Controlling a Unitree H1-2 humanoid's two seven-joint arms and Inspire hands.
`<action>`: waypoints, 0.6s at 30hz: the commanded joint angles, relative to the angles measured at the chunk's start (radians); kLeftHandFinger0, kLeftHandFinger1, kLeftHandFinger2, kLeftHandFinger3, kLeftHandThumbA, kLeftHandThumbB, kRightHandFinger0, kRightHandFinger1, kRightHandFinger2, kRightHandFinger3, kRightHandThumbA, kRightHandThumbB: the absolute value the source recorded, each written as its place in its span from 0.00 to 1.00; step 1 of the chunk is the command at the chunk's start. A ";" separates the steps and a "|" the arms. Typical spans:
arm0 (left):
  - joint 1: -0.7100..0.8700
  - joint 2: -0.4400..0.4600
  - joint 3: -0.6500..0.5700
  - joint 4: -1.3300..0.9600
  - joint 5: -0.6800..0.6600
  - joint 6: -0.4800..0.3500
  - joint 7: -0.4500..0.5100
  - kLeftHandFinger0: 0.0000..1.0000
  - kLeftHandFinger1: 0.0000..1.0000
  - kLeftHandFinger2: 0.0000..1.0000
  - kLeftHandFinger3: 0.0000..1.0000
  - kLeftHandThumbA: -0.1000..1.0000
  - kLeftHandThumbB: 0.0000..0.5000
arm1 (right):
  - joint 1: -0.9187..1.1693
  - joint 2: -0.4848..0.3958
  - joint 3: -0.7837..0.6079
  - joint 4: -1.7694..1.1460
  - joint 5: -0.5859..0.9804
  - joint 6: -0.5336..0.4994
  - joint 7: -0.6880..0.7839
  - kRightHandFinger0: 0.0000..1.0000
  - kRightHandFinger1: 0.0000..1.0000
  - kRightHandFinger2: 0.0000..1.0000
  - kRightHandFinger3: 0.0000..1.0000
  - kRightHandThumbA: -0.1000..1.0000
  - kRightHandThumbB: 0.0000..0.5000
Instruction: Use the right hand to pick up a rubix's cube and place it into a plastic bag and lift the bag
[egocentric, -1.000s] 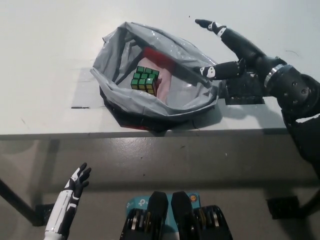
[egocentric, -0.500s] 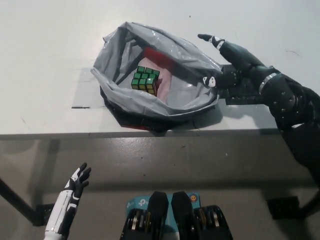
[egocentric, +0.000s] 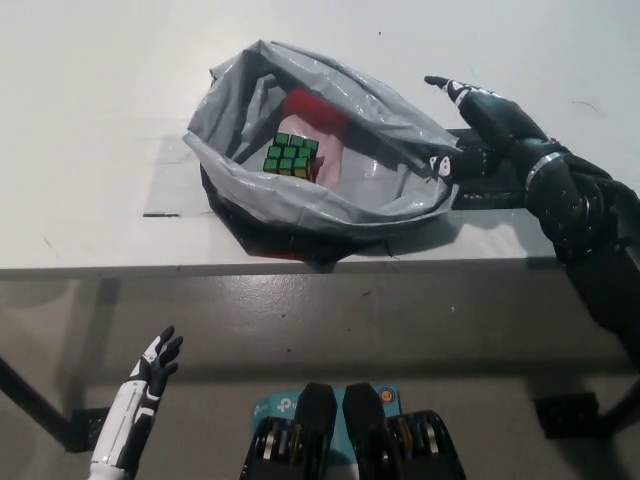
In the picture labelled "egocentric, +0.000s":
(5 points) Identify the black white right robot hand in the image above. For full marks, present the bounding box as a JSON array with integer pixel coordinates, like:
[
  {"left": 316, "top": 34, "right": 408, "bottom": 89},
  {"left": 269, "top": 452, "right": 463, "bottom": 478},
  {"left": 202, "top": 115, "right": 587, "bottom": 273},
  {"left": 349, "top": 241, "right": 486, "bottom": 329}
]
[{"left": 423, "top": 74, "right": 564, "bottom": 184}]

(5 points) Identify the teal tp-link box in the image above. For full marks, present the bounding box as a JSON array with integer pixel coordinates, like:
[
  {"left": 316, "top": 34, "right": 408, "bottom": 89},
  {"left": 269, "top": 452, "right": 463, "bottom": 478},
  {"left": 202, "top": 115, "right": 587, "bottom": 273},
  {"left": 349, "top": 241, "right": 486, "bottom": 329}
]
[{"left": 251, "top": 383, "right": 404, "bottom": 466}]

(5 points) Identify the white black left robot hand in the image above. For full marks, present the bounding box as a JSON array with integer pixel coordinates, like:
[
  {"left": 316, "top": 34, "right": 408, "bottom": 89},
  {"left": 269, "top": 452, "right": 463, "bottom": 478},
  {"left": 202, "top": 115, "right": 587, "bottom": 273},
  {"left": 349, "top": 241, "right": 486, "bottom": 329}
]
[{"left": 102, "top": 325, "right": 184, "bottom": 464}]

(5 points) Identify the black table leg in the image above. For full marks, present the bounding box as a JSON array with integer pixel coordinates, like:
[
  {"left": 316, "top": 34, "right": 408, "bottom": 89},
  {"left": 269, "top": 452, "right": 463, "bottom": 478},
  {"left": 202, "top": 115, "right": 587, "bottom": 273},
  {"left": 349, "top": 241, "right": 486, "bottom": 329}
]
[
  {"left": 0, "top": 352, "right": 81, "bottom": 444},
  {"left": 599, "top": 377, "right": 640, "bottom": 436}
]

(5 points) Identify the black ribbed robot torso block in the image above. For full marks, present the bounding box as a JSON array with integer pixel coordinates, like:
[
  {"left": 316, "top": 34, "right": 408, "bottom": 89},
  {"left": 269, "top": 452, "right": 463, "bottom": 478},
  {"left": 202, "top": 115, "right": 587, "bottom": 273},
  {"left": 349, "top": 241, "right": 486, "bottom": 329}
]
[
  {"left": 242, "top": 382, "right": 341, "bottom": 480},
  {"left": 344, "top": 382, "right": 469, "bottom": 480}
]

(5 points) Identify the black tape square marker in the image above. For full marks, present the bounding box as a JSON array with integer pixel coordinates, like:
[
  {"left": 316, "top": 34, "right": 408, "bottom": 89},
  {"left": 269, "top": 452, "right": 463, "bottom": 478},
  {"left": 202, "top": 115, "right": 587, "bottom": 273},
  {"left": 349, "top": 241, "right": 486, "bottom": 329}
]
[{"left": 444, "top": 128, "right": 539, "bottom": 211}]

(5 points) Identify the grey plastic bag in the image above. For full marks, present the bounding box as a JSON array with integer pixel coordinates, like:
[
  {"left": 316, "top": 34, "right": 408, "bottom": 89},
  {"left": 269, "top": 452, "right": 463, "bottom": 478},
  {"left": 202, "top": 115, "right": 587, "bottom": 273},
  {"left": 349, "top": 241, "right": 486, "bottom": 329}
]
[{"left": 182, "top": 39, "right": 464, "bottom": 264}]

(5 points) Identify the rubik's cube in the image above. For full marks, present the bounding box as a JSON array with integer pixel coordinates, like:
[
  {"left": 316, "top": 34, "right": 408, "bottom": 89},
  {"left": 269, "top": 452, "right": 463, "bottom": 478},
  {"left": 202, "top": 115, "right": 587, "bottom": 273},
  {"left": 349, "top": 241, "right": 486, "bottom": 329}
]
[{"left": 262, "top": 132, "right": 320, "bottom": 182}]

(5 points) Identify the clear tape patch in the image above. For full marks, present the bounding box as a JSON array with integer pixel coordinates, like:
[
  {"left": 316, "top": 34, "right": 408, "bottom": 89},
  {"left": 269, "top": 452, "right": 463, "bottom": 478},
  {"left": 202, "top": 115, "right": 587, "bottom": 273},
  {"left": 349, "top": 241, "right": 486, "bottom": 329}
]
[{"left": 142, "top": 135, "right": 211, "bottom": 219}]

